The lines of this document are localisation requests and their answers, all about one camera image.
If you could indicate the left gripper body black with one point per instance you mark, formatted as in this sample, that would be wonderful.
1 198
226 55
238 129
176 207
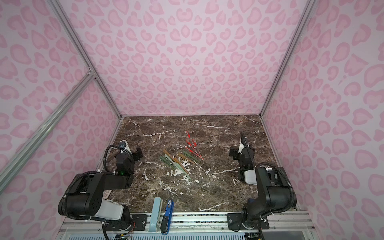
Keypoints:
137 153

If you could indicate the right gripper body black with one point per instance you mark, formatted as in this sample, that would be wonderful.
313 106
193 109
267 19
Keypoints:
241 151

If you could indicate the red pen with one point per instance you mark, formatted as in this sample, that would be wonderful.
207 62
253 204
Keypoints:
194 153
188 135
192 144

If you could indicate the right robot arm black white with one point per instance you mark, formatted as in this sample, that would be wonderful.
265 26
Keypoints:
275 191

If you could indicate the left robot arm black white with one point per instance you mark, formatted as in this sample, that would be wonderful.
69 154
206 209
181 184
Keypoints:
83 199

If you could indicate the dark green pen left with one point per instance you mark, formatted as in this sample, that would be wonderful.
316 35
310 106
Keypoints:
166 161

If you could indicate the dark green pen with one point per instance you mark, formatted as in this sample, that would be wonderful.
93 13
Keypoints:
166 161
192 157

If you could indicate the brown pen left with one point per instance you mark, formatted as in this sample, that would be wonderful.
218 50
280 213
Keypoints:
172 157

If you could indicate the light green pen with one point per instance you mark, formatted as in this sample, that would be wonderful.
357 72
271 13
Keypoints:
176 165

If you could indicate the brown pen right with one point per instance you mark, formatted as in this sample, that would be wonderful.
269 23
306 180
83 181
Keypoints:
185 158

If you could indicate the dark green pen right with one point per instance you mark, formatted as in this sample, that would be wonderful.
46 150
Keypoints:
192 157

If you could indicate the light blue eraser block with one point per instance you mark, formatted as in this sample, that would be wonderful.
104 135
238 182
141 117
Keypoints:
155 214

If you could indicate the blue black utility tool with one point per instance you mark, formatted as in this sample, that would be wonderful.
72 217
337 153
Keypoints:
167 218

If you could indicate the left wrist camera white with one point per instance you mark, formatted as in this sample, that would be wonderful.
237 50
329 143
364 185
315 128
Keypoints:
123 145

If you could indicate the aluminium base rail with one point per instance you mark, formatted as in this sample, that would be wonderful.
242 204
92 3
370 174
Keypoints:
293 225

